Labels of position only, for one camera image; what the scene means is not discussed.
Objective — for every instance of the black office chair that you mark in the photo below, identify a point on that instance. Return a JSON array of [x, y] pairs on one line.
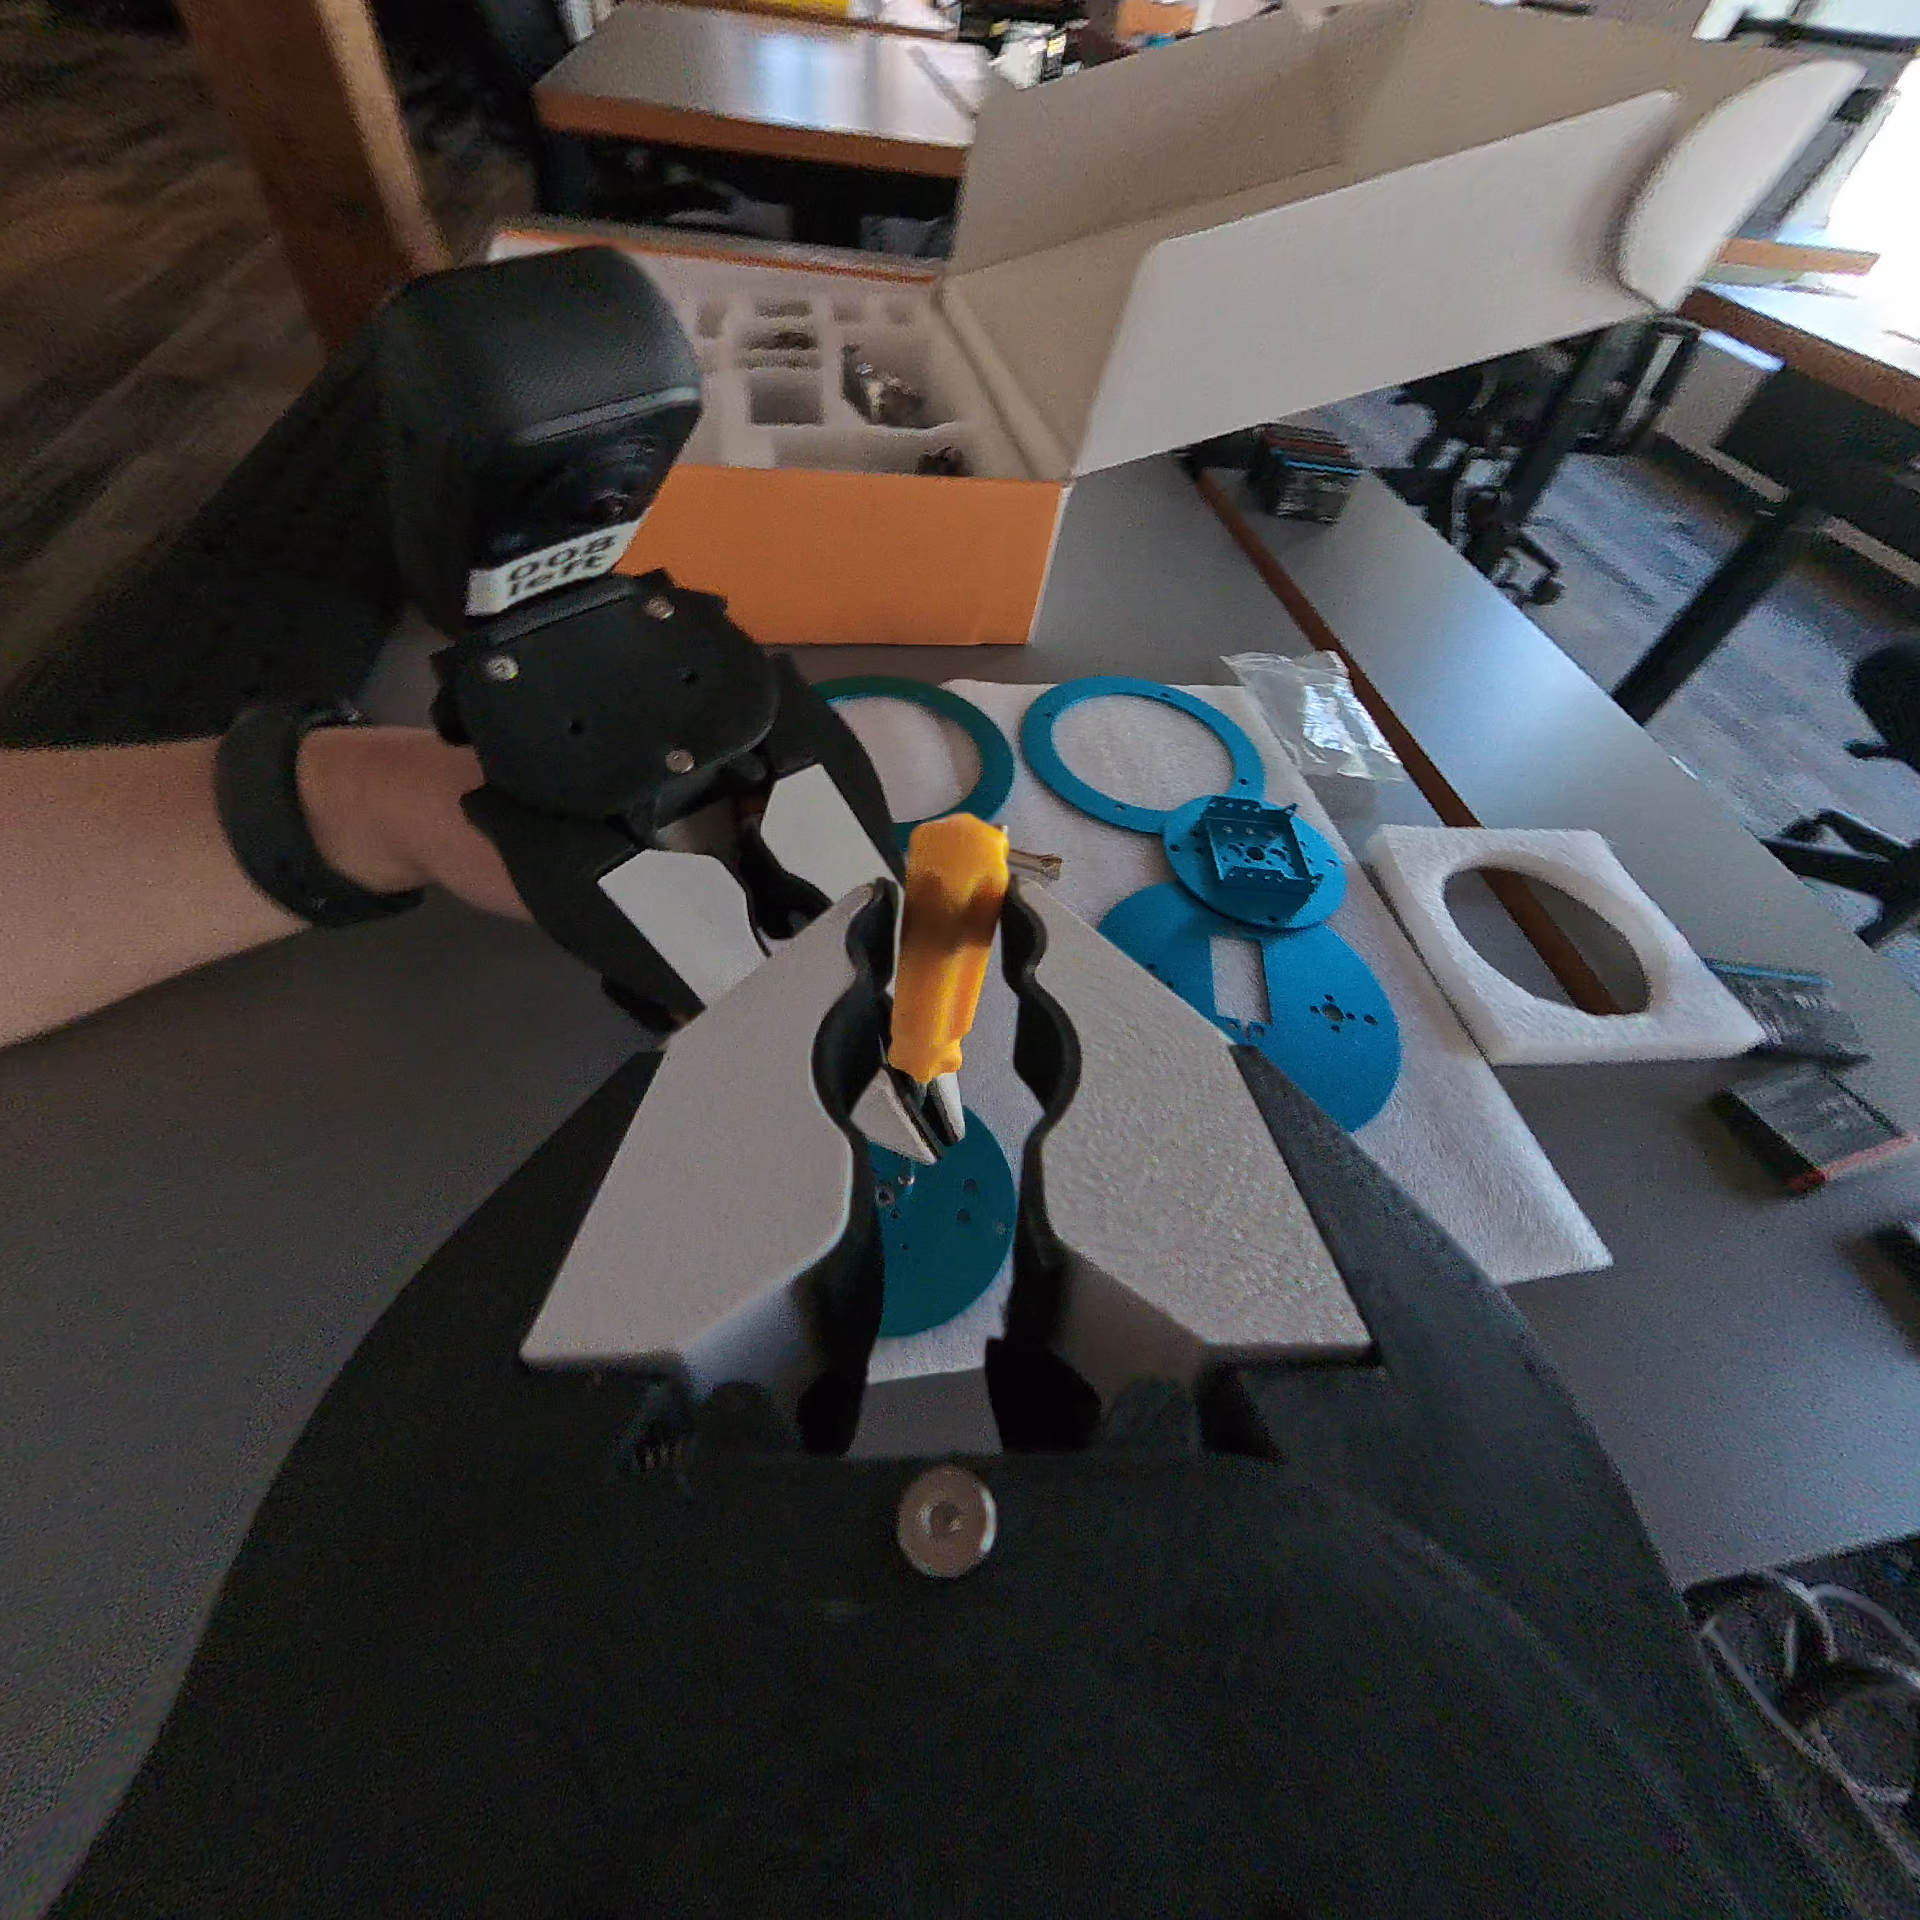
[[1869, 780], [1485, 480]]

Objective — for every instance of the white foam sheet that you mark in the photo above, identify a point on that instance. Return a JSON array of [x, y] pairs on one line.
[[1424, 1171]]

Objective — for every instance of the large blue plate with cutout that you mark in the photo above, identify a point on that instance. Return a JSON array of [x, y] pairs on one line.
[[1321, 1034]]

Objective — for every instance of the person's left hand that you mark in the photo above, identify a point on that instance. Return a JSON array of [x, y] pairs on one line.
[[391, 811]]

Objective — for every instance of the bag of metal parts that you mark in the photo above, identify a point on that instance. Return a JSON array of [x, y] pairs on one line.
[[878, 383]]

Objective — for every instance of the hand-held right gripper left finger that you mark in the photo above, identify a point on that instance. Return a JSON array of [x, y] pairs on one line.
[[720, 1200]]

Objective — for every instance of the orange cardboard box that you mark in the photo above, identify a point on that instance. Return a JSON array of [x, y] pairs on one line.
[[841, 554]]

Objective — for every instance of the blue disc with square bracket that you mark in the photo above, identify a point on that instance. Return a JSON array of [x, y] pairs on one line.
[[1245, 862]]

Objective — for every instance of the yellow screwdriver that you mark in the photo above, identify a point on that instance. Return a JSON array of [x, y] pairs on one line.
[[945, 961]]

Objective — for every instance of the metal cross wrench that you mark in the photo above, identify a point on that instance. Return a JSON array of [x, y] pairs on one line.
[[1038, 862]]

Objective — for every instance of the black wristband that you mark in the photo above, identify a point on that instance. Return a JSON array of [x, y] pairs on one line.
[[255, 818]]

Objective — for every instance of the wooden pillar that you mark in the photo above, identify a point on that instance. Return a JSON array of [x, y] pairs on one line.
[[315, 150]]

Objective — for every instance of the small blue round plate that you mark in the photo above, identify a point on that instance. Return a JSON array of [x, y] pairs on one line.
[[939, 1260]]

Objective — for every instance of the white foam block with hole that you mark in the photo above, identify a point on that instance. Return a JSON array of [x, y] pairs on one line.
[[1694, 1004]]

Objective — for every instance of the white foam box insert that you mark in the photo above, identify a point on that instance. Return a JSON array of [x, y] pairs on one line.
[[810, 450]]

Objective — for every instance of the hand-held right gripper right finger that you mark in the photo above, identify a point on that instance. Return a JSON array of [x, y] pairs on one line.
[[1184, 1200]]

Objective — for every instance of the stack of black boxes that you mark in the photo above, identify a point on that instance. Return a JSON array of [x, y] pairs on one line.
[[1305, 473]]

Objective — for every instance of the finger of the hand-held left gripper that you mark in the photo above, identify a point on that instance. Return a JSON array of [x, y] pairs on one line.
[[818, 841], [675, 915]]

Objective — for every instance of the person's left forearm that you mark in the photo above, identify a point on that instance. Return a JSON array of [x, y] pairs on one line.
[[120, 900]]

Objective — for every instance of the clear plastic bag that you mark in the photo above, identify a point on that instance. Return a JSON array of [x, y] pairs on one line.
[[1321, 720]]

